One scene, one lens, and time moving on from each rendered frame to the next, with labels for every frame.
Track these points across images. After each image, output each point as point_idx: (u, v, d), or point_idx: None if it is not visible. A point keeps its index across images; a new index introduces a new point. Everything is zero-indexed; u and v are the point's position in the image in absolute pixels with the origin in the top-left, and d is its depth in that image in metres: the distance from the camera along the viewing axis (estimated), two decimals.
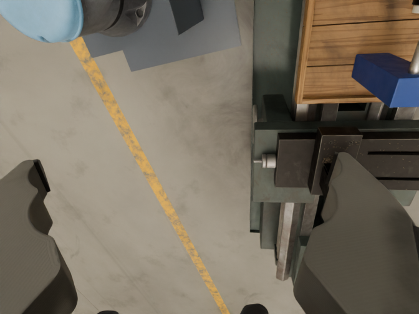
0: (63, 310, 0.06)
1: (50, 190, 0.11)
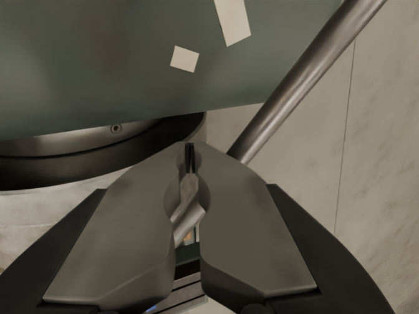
0: (157, 294, 0.07)
1: (189, 172, 0.12)
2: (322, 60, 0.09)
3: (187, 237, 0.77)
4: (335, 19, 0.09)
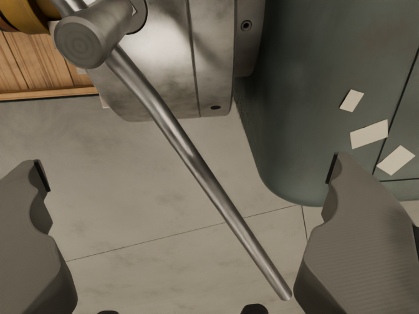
0: (63, 310, 0.06)
1: (50, 190, 0.11)
2: (274, 276, 0.20)
3: None
4: (284, 280, 0.21)
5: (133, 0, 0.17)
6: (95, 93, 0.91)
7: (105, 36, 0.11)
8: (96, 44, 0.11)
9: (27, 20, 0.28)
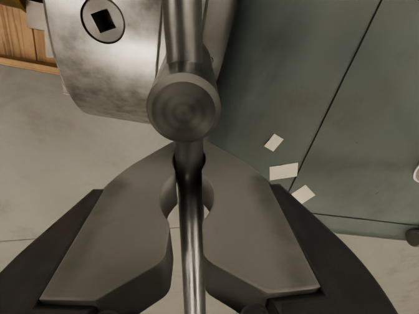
0: (154, 294, 0.07)
1: None
2: None
3: None
4: None
5: (113, 18, 0.20)
6: None
7: (218, 117, 0.08)
8: (207, 123, 0.07)
9: None
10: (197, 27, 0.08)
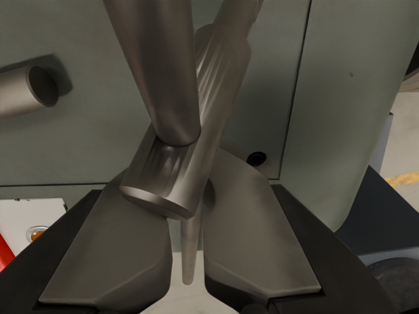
0: (154, 294, 0.07)
1: None
2: (189, 278, 0.24)
3: None
4: (193, 278, 0.26)
5: None
6: None
7: (196, 209, 0.07)
8: (178, 218, 0.07)
9: None
10: (186, 123, 0.06)
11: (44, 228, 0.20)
